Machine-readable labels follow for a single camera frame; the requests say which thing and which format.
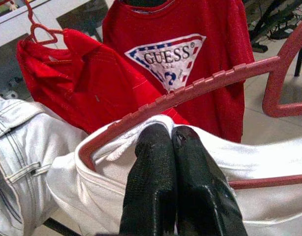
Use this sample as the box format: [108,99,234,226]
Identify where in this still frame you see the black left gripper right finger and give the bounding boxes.
[171,125,249,236]

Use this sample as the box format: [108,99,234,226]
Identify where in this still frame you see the red Guess t-shirt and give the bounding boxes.
[102,0,255,143]

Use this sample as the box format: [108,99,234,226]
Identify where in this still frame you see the red polo shirt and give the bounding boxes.
[16,29,191,135]

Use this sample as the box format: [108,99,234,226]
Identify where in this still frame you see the red plastic hanger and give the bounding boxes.
[23,0,67,47]
[78,21,302,190]

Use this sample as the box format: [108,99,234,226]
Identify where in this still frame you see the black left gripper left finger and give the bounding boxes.
[120,123,178,236]

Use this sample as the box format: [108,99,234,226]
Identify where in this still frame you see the white denim jeans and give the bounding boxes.
[0,90,302,236]

